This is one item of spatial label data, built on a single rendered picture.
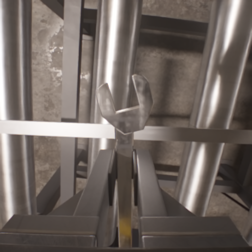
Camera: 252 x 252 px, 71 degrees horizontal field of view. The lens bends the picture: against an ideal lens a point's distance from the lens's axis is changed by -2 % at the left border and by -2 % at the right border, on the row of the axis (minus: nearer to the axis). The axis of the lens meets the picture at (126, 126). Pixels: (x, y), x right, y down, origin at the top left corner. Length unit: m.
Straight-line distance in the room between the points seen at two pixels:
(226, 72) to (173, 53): 0.93
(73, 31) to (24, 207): 0.58
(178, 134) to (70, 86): 0.37
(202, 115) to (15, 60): 0.52
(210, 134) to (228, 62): 0.19
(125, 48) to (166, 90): 0.97
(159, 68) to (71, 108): 0.90
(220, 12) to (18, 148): 0.65
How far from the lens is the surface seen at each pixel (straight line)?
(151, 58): 1.40
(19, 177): 0.66
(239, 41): 0.54
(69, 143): 0.68
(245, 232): 0.88
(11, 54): 0.57
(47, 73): 1.51
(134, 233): 0.88
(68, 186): 0.76
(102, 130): 0.49
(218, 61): 0.53
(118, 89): 0.47
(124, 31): 0.48
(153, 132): 0.49
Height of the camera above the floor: 1.38
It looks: 75 degrees down
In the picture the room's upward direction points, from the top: 176 degrees counter-clockwise
